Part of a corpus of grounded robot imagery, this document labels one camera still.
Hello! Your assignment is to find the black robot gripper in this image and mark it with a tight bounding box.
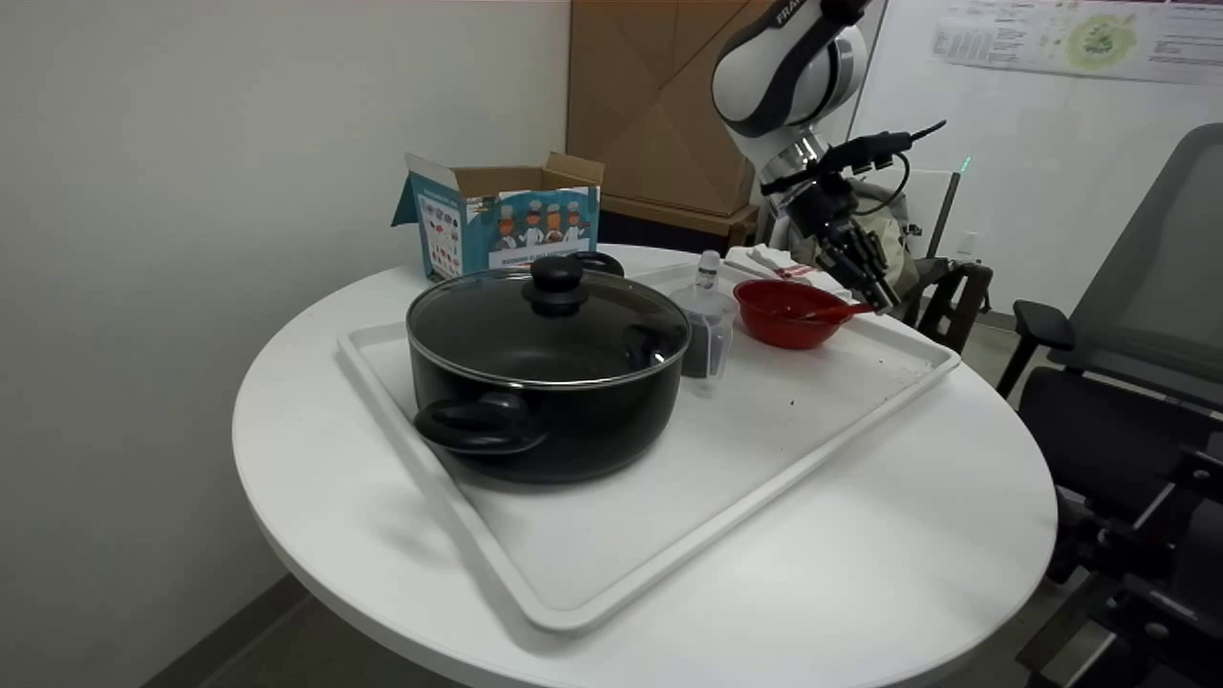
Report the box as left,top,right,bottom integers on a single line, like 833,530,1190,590
787,181,876,275

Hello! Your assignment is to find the red plastic bowl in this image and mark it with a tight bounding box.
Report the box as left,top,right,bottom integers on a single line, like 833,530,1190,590
735,279,857,353

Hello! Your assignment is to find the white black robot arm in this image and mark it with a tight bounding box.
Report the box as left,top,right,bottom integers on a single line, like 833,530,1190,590
712,0,871,279

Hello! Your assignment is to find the clear measuring jug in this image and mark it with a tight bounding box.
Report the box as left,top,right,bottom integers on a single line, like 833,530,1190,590
678,287,735,379

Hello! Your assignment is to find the grey backpack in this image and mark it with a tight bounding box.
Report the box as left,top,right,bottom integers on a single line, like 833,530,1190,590
843,182,922,315

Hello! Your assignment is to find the white red striped towel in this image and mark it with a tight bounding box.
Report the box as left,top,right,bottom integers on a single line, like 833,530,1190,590
726,244,848,297

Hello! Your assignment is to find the small clear bottle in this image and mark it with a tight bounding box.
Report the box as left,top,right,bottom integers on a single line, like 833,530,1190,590
697,247,721,293

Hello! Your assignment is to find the large brown cardboard box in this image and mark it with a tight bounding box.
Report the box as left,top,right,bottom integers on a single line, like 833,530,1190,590
567,0,767,237

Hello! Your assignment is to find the white plastic tray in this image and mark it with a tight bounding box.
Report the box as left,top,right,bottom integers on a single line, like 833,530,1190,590
335,315,959,635

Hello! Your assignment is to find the glass pot lid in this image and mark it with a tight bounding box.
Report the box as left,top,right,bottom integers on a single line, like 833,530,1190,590
404,255,692,389

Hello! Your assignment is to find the black cooking pot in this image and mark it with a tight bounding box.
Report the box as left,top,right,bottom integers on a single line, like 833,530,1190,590
407,255,683,484

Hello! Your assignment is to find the blue white cardboard box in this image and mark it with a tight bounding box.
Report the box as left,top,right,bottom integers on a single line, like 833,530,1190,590
393,154,602,279

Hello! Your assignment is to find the round white table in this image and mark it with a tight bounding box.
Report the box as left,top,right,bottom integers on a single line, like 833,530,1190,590
234,269,1060,688

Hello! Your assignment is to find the grey office chair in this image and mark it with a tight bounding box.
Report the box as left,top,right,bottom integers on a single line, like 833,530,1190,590
997,124,1223,688

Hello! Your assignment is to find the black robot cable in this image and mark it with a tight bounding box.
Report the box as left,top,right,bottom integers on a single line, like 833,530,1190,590
760,119,953,214

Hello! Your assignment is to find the wall poster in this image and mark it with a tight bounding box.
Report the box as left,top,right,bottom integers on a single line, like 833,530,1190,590
931,0,1223,83

